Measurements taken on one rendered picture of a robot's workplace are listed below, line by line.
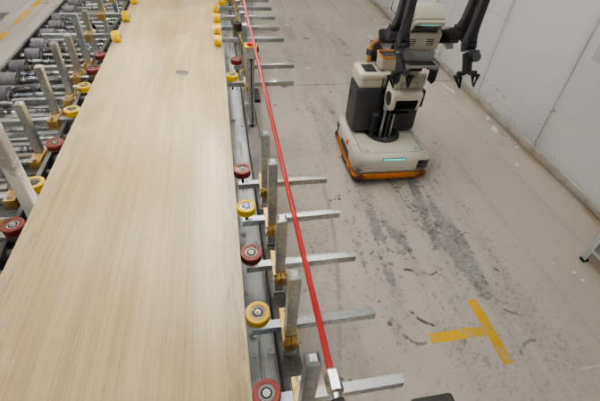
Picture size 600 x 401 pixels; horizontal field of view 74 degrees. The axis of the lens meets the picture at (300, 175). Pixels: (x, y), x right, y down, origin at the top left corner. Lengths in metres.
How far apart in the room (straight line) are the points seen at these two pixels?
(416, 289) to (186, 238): 1.58
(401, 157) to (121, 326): 2.39
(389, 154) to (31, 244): 2.39
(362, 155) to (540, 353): 1.66
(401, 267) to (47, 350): 2.01
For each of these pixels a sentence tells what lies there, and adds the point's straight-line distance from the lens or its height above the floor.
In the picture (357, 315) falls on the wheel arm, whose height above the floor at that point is 0.82.
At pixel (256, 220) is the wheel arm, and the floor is 0.83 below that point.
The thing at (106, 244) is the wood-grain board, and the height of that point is 0.90.
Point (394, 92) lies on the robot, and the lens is 2.90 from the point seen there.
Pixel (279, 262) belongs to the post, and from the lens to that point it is 1.48.
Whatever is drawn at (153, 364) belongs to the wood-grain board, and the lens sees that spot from 1.33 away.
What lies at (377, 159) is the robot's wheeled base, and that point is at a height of 0.26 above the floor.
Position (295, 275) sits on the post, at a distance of 1.14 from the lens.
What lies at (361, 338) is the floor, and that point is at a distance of 2.40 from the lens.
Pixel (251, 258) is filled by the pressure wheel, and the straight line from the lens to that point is 1.48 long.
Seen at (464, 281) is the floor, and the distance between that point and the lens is 2.83.
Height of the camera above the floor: 2.07
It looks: 39 degrees down
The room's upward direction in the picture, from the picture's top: 4 degrees clockwise
